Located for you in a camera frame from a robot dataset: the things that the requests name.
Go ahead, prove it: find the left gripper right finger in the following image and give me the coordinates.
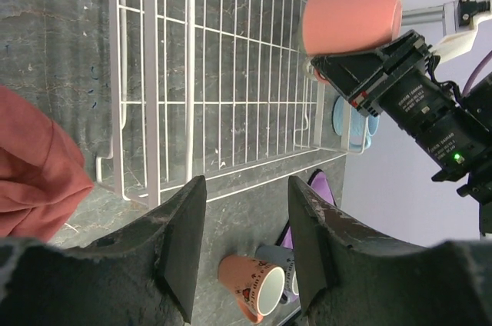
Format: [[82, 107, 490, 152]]
[[288, 176, 384, 313]]

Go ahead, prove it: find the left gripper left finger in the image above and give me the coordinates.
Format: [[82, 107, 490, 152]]
[[76, 176, 207, 322]]

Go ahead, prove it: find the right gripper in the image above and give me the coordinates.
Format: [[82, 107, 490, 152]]
[[311, 30, 477, 172]]

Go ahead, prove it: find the large pink mug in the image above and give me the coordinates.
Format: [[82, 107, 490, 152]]
[[300, 0, 404, 87]]

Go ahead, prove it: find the small pink printed mug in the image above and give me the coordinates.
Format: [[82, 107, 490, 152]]
[[218, 254, 285, 324]]

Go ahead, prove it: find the white wire dish rack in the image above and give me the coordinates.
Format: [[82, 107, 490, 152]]
[[95, 0, 351, 208]]

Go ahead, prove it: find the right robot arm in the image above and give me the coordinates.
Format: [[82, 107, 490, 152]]
[[311, 30, 491, 235]]

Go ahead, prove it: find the grey blue mug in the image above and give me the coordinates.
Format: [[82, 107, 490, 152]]
[[255, 245, 299, 304]]

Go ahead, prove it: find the purple cloth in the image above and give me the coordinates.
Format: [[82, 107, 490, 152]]
[[276, 170, 337, 250]]

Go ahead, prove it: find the light blue mug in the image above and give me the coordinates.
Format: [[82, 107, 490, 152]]
[[332, 97, 380, 151]]

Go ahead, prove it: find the red cloth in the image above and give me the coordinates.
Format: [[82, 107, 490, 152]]
[[1, 87, 94, 241]]

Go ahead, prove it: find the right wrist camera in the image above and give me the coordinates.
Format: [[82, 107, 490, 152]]
[[432, 0, 492, 58]]

